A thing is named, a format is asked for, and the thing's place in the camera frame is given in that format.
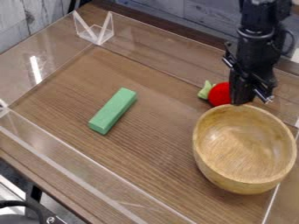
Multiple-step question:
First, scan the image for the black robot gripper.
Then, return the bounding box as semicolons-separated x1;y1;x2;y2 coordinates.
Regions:
223;28;285;105

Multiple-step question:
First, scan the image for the red plush ball green leaf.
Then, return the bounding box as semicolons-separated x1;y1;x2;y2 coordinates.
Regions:
197;80;231;107

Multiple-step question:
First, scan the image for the wooden bowl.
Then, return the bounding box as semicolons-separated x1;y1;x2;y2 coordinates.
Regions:
192;105;297;195

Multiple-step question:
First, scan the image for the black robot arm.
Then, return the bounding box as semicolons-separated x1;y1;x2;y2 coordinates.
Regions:
221;0;295;105

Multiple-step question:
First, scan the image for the green rectangular block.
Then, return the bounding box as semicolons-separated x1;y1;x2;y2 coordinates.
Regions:
88;87;136;135

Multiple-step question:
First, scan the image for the clear acrylic corner bracket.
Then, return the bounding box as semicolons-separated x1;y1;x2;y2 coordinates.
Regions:
72;11;114;46

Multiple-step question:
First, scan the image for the clear acrylic tray wall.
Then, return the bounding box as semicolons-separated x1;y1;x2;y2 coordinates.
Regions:
0;100;195;224

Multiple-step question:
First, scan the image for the black metal table bracket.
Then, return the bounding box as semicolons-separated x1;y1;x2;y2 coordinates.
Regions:
24;185;66;224

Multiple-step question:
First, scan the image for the black cable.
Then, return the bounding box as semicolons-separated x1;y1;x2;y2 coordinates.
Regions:
0;199;44;224

